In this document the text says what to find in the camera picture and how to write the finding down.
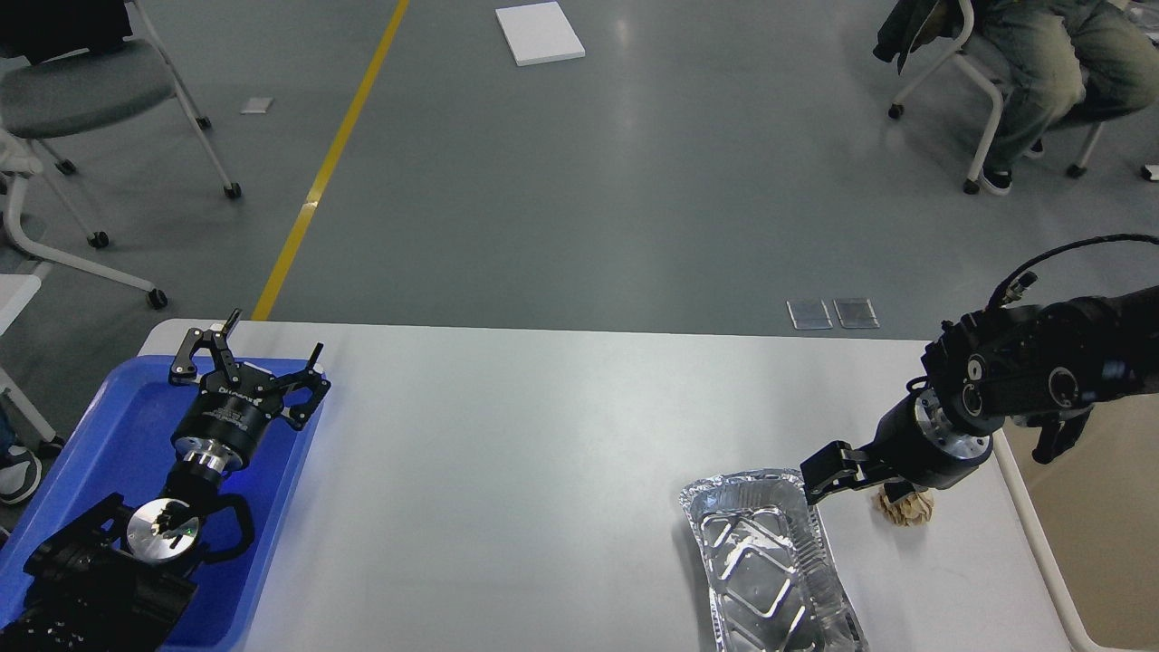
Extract right clear floor plate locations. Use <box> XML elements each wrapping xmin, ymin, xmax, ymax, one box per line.
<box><xmin>832</xmin><ymin>296</ymin><xmax>881</xmax><ymax>330</ymax></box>

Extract white chair frame left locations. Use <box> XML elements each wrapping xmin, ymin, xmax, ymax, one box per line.
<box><xmin>3</xmin><ymin>129</ymin><xmax>169</xmax><ymax>310</ymax></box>

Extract clear floor plate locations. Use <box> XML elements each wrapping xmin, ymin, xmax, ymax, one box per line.
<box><xmin>786</xmin><ymin>300</ymin><xmax>833</xmax><ymax>331</ymax></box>
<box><xmin>832</xmin><ymin>296</ymin><xmax>881</xmax><ymax>330</ymax></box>

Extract aluminium foil tray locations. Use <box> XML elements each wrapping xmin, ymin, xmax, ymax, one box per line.
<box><xmin>677</xmin><ymin>469</ymin><xmax>869</xmax><ymax>651</ymax></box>

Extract blue plastic tray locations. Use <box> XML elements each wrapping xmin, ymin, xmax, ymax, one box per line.
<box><xmin>1</xmin><ymin>356</ymin><xmax>316</xmax><ymax>651</ymax></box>

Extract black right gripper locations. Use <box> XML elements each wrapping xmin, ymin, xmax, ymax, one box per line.
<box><xmin>800</xmin><ymin>388</ymin><xmax>994</xmax><ymax>506</ymax></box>

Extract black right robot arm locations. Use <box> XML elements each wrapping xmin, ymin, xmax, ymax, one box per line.
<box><xmin>800</xmin><ymin>263</ymin><xmax>1158</xmax><ymax>506</ymax></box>

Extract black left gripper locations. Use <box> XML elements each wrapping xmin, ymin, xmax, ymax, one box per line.
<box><xmin>168</xmin><ymin>309</ymin><xmax>331</xmax><ymax>472</ymax></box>

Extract white board on floor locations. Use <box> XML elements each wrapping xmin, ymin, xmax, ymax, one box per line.
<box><xmin>495</xmin><ymin>1</ymin><xmax>586</xmax><ymax>67</ymax></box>

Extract person in blue jeans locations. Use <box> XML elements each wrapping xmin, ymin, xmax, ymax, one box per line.
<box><xmin>1</xmin><ymin>411</ymin><xmax>44</xmax><ymax>506</ymax></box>

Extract left clear floor plate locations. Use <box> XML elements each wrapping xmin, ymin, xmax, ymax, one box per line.
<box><xmin>786</xmin><ymin>300</ymin><xmax>833</xmax><ymax>331</ymax></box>

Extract grey office chair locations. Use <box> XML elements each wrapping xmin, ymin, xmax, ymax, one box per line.
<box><xmin>3</xmin><ymin>1</ymin><xmax>243</xmax><ymax>199</ymax></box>

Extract white side table corner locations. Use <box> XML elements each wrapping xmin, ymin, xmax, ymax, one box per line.
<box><xmin>0</xmin><ymin>273</ymin><xmax>42</xmax><ymax>335</ymax></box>

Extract seated person in green trousers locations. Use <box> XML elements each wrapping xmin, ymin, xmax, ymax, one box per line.
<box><xmin>970</xmin><ymin>1</ymin><xmax>1158</xmax><ymax>197</ymax></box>

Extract white chair right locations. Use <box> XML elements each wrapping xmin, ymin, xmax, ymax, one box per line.
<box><xmin>885</xmin><ymin>0</ymin><xmax>1107</xmax><ymax>196</ymax></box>

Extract beige plastic bin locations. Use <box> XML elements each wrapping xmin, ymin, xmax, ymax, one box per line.
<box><xmin>996</xmin><ymin>396</ymin><xmax>1158</xmax><ymax>651</ymax></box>

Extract crumpled brown paper ball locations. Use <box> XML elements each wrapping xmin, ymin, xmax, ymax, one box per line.
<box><xmin>873</xmin><ymin>491</ymin><xmax>934</xmax><ymax>527</ymax></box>

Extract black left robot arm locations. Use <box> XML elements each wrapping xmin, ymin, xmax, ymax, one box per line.
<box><xmin>3</xmin><ymin>312</ymin><xmax>331</xmax><ymax>651</ymax></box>

